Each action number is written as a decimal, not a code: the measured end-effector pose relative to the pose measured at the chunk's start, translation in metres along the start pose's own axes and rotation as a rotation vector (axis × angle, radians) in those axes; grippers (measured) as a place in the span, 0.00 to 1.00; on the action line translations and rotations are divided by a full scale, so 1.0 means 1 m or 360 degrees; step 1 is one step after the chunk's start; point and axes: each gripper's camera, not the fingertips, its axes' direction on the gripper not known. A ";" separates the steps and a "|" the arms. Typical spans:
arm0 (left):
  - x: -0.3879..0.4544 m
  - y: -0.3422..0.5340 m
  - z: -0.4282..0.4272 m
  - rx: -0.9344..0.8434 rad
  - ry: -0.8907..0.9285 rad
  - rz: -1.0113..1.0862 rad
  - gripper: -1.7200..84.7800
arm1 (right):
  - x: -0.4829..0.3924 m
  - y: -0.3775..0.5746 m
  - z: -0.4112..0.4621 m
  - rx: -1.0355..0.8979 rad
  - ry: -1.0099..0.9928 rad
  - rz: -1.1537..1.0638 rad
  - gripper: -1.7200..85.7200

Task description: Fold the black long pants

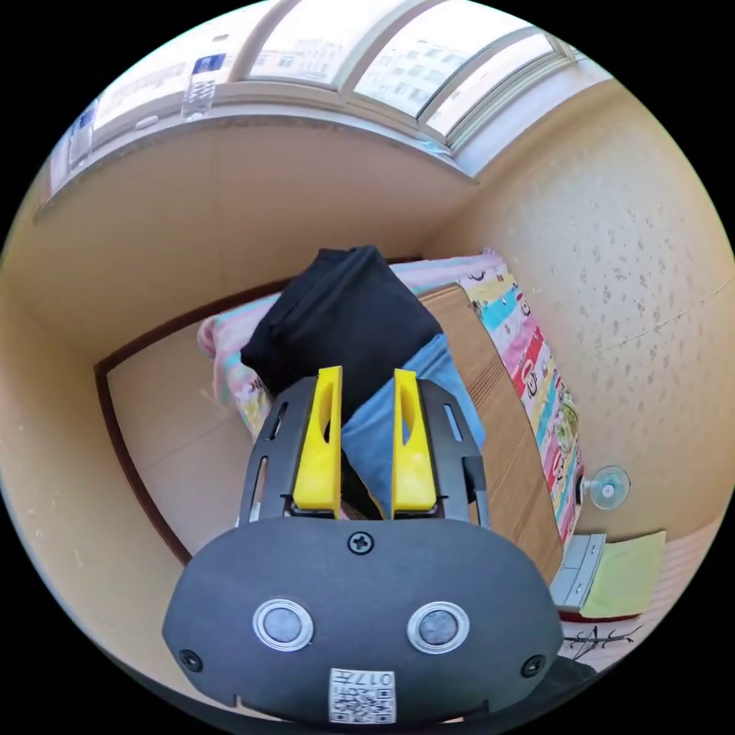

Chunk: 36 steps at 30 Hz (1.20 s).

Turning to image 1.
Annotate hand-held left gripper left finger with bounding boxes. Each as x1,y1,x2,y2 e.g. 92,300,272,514
292,365,345,515

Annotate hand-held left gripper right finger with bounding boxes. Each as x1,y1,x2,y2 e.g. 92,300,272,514
391,368,436,515

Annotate black long pants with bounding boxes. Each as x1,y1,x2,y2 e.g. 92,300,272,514
240,245,446,427

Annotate blue jeans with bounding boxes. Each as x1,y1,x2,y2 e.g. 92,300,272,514
340,332,488,519

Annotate brown cardboard board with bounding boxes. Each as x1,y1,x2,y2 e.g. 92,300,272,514
415,282,567,588

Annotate bed with printed sheet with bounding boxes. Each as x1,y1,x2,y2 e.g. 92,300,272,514
197,247,588,547

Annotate grey white box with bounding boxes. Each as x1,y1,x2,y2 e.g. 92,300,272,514
548,532,607,613

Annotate small white fan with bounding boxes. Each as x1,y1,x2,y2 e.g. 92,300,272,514
578,465,632,511

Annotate yellow green sheet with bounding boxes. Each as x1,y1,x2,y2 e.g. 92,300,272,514
578,529,668,621

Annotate clear water bottle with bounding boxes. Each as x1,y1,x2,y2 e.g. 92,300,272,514
67,99,100,172
180,52,228,123

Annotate window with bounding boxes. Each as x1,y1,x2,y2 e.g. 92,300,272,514
34,0,582,199

